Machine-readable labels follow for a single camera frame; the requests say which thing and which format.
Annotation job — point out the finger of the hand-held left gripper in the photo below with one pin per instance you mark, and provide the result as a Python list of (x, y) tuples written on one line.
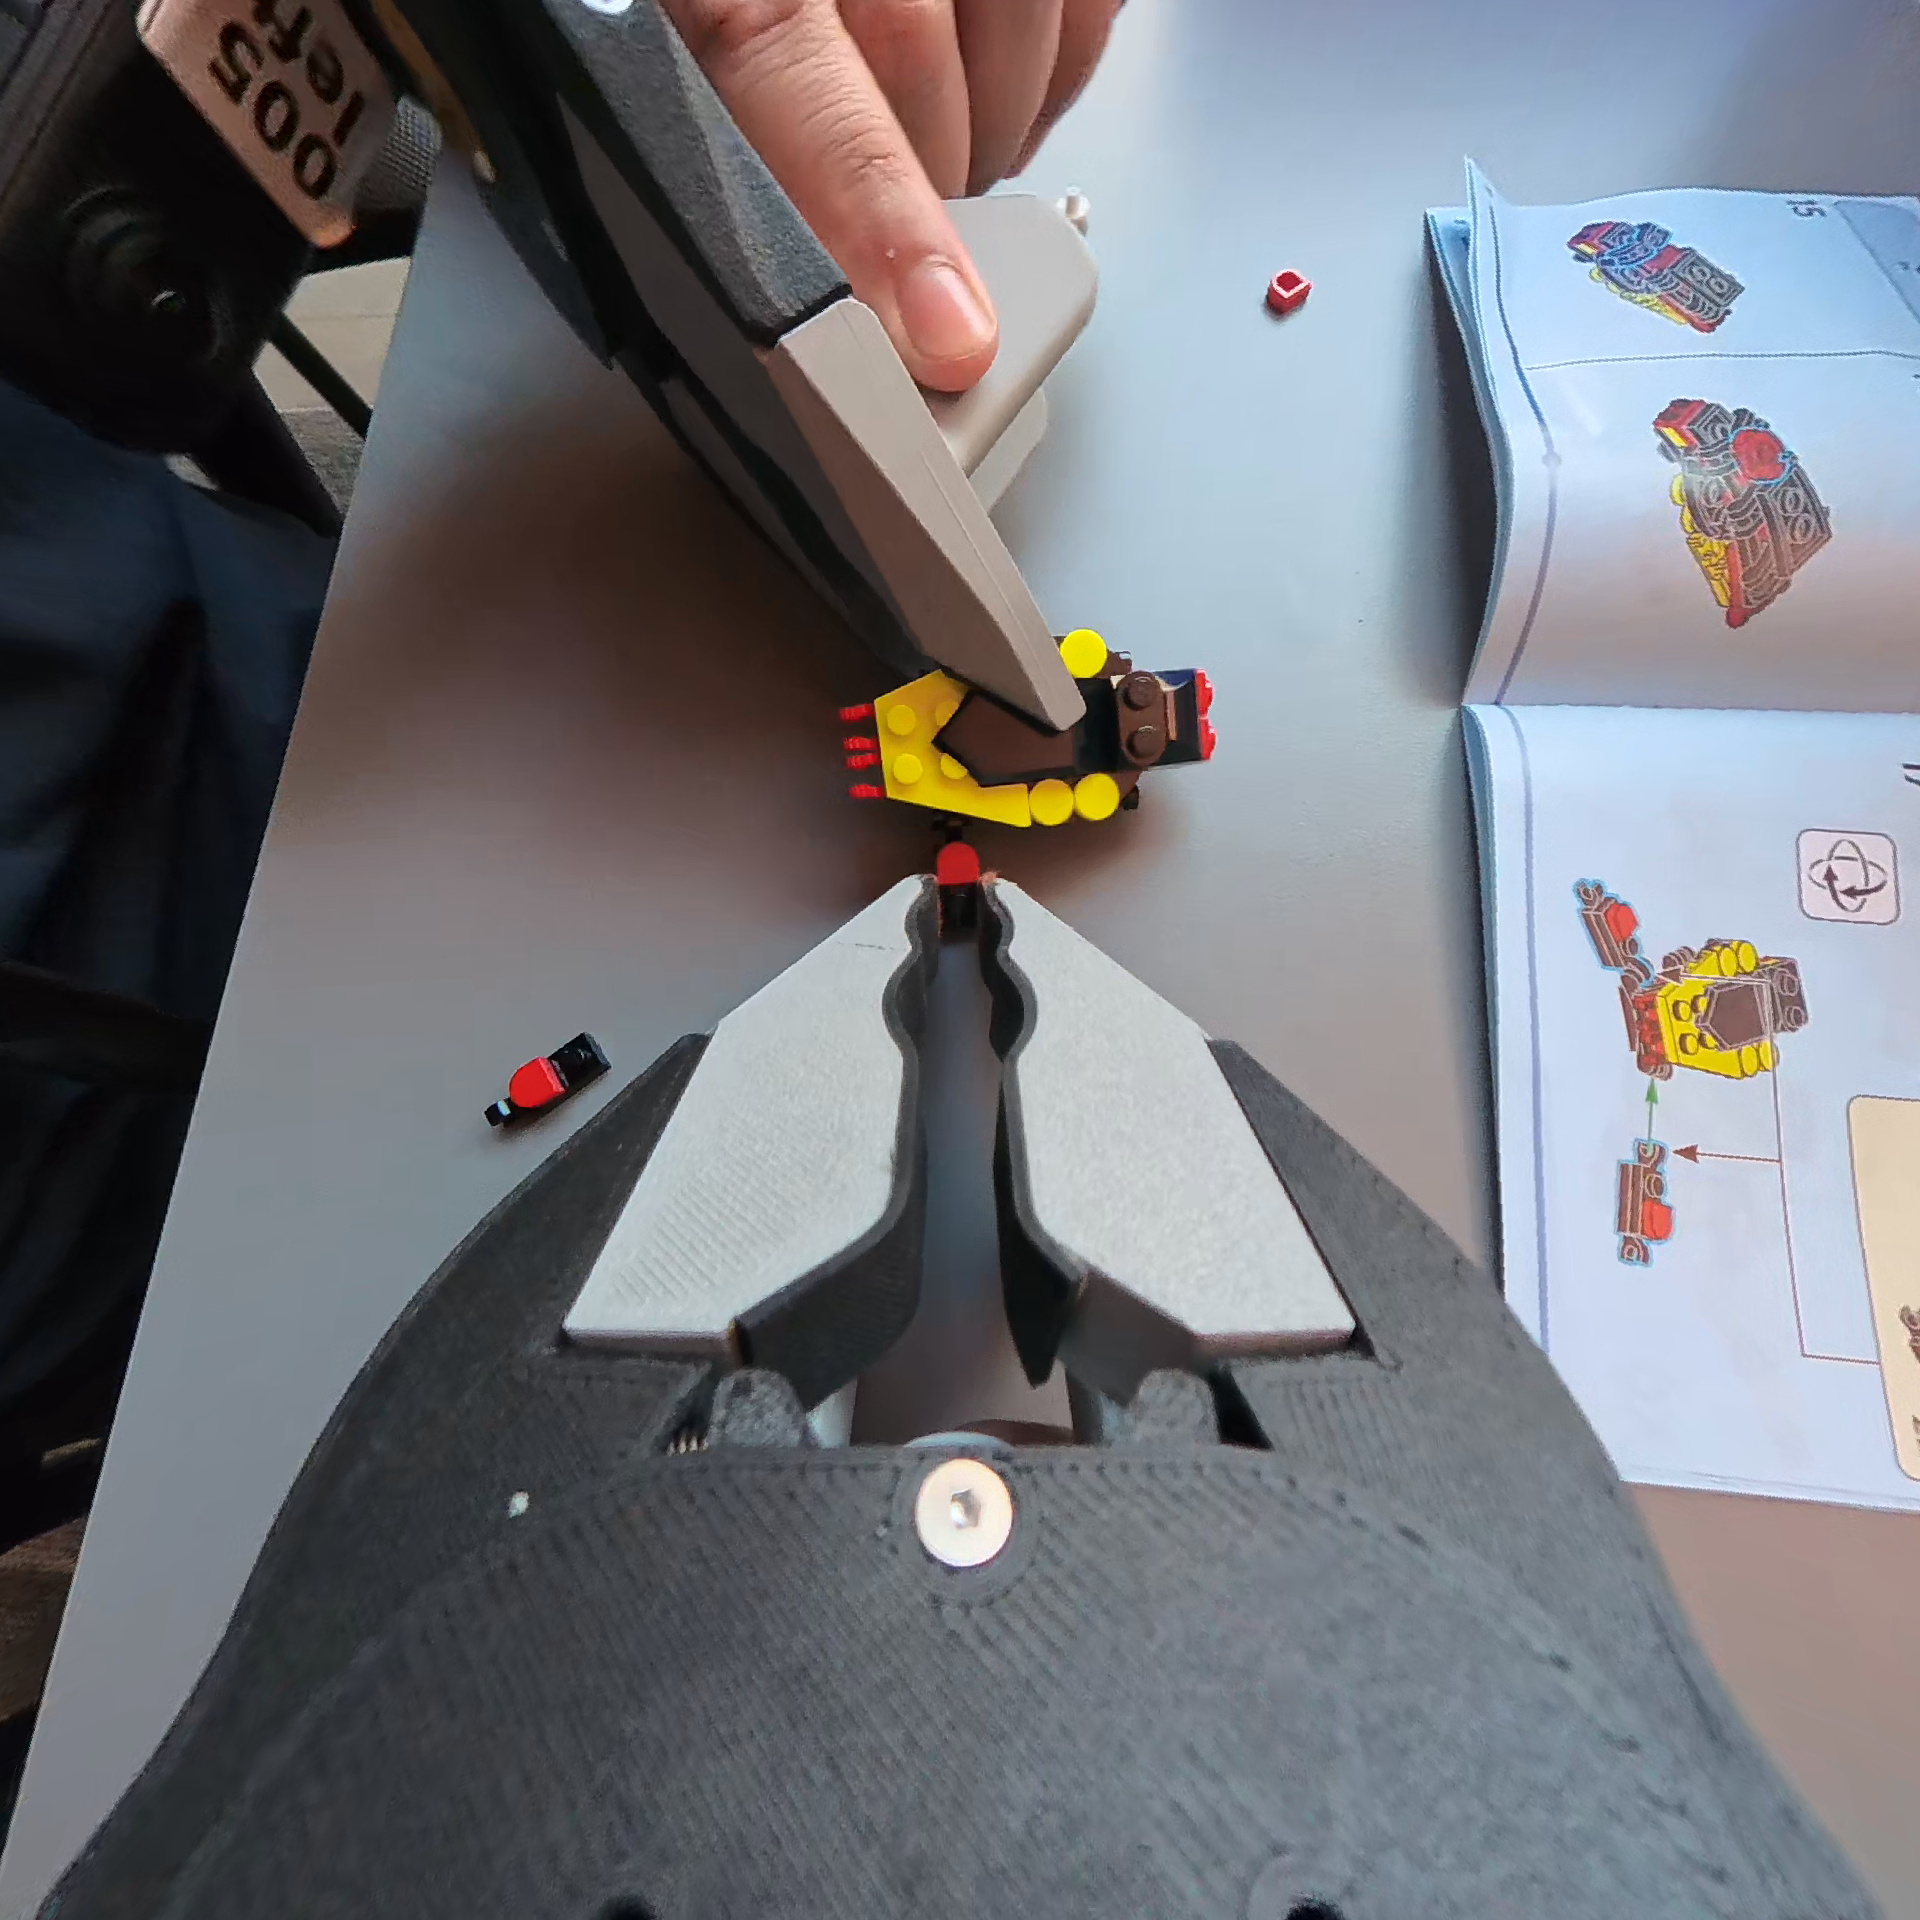
[(1042, 300), (932, 524)]

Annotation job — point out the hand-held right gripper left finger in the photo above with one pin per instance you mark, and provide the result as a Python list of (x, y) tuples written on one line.
[(781, 1141)]

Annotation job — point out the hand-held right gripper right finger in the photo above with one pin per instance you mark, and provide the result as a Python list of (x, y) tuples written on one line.
[(1154, 1141)]

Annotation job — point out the yellow brown lego model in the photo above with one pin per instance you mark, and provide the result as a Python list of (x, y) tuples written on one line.
[(916, 734)]

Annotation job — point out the red and black lego piece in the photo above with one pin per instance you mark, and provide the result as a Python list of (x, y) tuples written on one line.
[(534, 1085), (956, 862)]

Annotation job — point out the small red lego piece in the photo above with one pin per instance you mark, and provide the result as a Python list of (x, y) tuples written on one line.
[(1288, 291)]

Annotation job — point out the lego instruction booklet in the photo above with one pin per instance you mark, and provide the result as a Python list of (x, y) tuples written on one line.
[(1652, 600)]

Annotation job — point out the person's left hand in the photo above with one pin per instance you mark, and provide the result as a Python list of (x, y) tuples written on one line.
[(869, 136)]

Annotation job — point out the person's dark trousers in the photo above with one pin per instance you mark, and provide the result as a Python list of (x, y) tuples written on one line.
[(120, 750)]

